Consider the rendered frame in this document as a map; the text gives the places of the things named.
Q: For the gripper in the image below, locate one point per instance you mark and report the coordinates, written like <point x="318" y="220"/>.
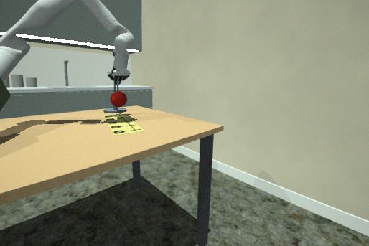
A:
<point x="117" y="77"/>

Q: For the grey jointed lamp red head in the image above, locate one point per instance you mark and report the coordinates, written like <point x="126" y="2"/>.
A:
<point x="118" y="99"/>

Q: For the pale yellow numbered strip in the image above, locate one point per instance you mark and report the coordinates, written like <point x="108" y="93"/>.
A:
<point x="126" y="129"/>

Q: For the grey faucet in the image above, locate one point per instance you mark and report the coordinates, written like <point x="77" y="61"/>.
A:
<point x="66" y="73"/>

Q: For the dark grey counter cabinet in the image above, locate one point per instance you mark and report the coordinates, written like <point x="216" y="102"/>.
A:
<point x="57" y="101"/>

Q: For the pale wooden table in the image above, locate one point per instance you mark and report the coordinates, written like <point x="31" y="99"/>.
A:
<point x="86" y="153"/>

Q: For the short pale grey canister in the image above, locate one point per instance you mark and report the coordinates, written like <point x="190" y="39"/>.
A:
<point x="31" y="82"/>

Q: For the tall pale grey canister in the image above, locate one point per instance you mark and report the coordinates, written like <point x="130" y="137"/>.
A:
<point x="17" y="81"/>

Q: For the grey wall cabinet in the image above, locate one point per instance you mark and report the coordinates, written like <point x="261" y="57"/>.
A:
<point x="86" y="29"/>

